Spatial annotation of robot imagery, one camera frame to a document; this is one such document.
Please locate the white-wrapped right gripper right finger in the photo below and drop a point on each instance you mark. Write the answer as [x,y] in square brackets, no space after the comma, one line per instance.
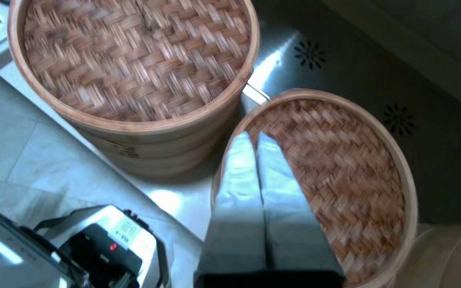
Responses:
[290,224]

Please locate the middle bamboo steamer stack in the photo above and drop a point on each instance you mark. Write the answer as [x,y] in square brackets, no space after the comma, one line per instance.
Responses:
[342,168]

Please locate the woven bamboo steamer lid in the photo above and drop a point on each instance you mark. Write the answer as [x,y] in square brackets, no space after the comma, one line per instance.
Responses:
[446,256]
[134,60]

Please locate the black recessed cooktop panel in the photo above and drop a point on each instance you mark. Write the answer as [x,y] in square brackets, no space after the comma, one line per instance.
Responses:
[374,60]

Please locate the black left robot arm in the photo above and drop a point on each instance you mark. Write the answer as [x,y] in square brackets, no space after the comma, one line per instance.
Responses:
[94,248]

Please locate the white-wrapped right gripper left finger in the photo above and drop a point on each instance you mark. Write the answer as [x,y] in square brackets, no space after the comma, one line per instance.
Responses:
[238,216]

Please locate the white labelled robot housing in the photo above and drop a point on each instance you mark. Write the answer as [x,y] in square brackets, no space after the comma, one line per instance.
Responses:
[2,256]

